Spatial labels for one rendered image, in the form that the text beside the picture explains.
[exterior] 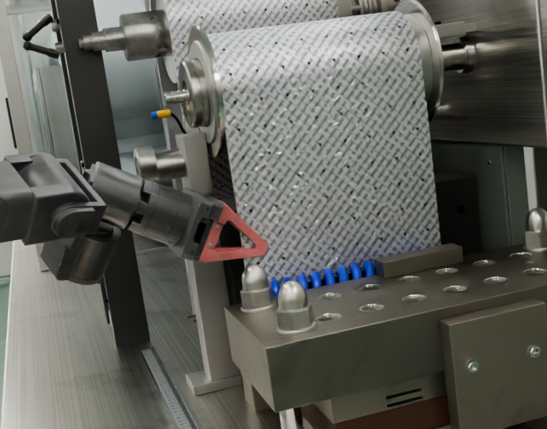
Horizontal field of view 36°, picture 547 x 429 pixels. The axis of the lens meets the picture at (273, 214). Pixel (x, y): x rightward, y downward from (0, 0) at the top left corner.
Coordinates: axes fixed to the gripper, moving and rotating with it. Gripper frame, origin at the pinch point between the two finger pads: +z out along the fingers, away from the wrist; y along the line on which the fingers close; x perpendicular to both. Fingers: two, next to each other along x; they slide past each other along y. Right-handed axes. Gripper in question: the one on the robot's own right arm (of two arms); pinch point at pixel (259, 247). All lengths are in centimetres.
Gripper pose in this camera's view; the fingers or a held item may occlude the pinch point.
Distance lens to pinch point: 93.3
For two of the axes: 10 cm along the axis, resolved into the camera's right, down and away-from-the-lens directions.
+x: 3.5, -9.4, -0.3
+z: 8.9, 3.3, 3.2
